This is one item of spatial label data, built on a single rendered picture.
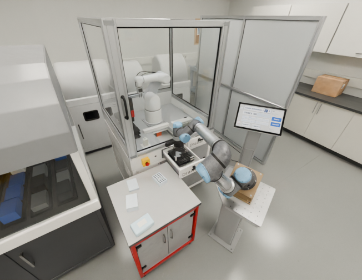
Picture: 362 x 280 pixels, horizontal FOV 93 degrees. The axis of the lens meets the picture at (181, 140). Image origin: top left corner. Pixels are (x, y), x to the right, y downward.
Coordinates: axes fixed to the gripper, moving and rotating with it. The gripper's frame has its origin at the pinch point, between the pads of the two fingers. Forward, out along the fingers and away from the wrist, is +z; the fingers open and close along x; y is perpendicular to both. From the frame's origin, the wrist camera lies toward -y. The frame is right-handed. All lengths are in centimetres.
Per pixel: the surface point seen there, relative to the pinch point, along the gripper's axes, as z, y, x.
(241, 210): 22, 60, -29
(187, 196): 21.6, 16.4, -24.5
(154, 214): 21, -7, -46
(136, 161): 8.0, -35.6, -5.3
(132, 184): 20.0, -34.3, -22.9
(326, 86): -1, 230, 238
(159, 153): 9.1, -18.9, 10.8
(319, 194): 100, 195, 72
